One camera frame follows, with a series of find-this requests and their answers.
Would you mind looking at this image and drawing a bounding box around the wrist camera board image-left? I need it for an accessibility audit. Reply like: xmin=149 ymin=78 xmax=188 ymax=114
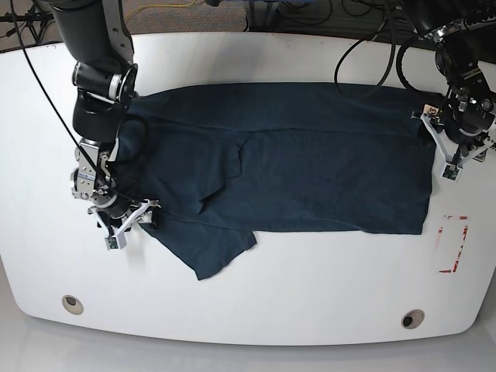
xmin=105 ymin=236 xmax=127 ymax=250

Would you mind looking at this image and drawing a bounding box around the table cable grommet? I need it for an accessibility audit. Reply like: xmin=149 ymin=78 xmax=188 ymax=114
xmin=401 ymin=309 xmax=425 ymax=329
xmin=62 ymin=295 xmax=84 ymax=315

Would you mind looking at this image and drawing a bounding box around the wrist camera board image-right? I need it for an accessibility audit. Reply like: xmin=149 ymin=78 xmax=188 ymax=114
xmin=442 ymin=164 xmax=462 ymax=181

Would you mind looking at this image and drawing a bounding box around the dark teal T-shirt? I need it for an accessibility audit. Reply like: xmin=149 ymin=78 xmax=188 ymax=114
xmin=115 ymin=83 xmax=436 ymax=280

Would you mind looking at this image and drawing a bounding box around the red tape rectangle marking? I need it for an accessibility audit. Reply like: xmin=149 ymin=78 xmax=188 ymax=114
xmin=434 ymin=215 xmax=470 ymax=274

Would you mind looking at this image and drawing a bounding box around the left table cable grommet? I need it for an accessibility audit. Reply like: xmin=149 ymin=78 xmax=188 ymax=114
xmin=62 ymin=295 xmax=84 ymax=315

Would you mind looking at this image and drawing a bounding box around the yellow cable on floor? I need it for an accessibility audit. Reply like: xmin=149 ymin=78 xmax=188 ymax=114
xmin=126 ymin=2 xmax=195 ymax=20

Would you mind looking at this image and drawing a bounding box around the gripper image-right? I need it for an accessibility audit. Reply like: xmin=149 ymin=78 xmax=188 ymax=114
xmin=411 ymin=105 xmax=495 ymax=179

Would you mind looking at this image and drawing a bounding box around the white power strip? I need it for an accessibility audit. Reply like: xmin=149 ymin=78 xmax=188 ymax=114
xmin=463 ymin=8 xmax=495 ymax=30

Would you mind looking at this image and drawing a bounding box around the black tripod stand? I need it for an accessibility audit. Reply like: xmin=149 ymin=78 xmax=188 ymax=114
xmin=1 ymin=0 xmax=55 ymax=47

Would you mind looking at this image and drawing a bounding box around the black robot arm image-left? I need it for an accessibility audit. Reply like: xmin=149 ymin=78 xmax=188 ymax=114
xmin=4 ymin=0 xmax=160 ymax=250

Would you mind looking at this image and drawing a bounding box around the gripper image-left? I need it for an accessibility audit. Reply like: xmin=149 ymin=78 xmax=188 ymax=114
xmin=88 ymin=199 xmax=160 ymax=238

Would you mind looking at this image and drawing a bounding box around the right table cable grommet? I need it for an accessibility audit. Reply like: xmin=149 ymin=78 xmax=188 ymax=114
xmin=401 ymin=309 xmax=425 ymax=329

